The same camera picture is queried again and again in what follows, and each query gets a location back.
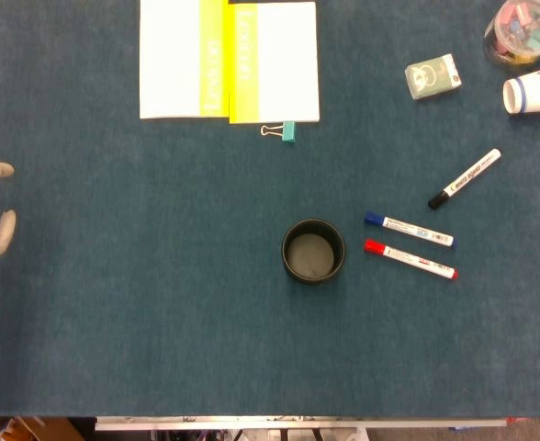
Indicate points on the white notebook lime stripe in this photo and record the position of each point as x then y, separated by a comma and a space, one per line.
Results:
169, 59

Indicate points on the brown cardboard box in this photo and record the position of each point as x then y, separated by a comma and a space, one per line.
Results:
54, 432

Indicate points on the blue felt table mat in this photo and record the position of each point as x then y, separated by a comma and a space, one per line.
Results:
114, 275

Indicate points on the teal binder clip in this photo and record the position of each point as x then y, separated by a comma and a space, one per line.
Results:
289, 133

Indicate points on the white notebook yellow spine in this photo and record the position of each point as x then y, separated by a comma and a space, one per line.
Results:
288, 64

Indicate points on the white paper cup blue stripe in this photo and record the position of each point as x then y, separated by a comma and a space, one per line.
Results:
536, 92

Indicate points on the black-capped whiteboard marker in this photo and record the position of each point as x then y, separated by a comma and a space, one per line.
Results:
472, 174

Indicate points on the clear jar of binder clips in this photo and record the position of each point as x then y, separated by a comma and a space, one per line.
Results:
522, 32

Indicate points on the black mesh pen holder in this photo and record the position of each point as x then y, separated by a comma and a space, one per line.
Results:
313, 257

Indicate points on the small green printed box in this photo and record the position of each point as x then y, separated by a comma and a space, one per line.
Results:
433, 78

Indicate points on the blue-capped whiteboard marker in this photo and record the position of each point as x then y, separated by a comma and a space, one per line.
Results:
408, 229

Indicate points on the red-capped whiteboard marker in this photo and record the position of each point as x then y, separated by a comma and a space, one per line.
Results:
408, 258

